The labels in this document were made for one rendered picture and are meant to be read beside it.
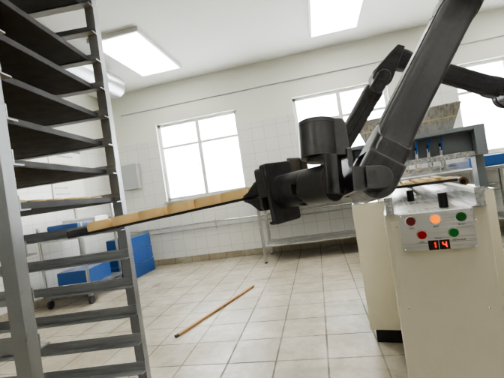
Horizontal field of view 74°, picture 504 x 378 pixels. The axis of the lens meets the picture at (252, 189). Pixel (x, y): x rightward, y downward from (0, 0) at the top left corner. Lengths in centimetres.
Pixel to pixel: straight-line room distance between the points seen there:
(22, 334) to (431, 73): 83
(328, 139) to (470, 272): 103
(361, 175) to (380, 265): 167
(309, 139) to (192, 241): 525
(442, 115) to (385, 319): 120
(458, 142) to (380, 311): 106
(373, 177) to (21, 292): 65
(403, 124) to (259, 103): 495
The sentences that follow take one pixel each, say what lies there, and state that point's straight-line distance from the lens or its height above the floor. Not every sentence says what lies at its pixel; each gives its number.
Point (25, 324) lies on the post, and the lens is 79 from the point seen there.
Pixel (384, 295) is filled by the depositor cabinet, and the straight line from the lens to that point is 219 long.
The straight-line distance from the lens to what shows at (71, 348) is 133.
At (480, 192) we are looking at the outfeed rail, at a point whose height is 89.
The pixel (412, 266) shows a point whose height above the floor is 64.
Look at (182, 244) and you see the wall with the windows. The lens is 577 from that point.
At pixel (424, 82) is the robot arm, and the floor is 113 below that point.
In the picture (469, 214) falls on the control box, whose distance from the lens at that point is 138.
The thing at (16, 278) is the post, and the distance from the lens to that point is 77.
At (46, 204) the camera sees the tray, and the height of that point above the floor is 105.
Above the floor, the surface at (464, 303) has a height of 50.
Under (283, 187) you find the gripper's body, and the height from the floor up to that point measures 101.
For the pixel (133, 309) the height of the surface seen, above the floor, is 69.
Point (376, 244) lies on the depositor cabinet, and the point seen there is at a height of 59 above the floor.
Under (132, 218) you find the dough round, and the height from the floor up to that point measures 99.
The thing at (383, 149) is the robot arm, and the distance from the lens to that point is 52.
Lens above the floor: 101
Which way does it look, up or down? level
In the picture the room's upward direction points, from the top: 9 degrees counter-clockwise
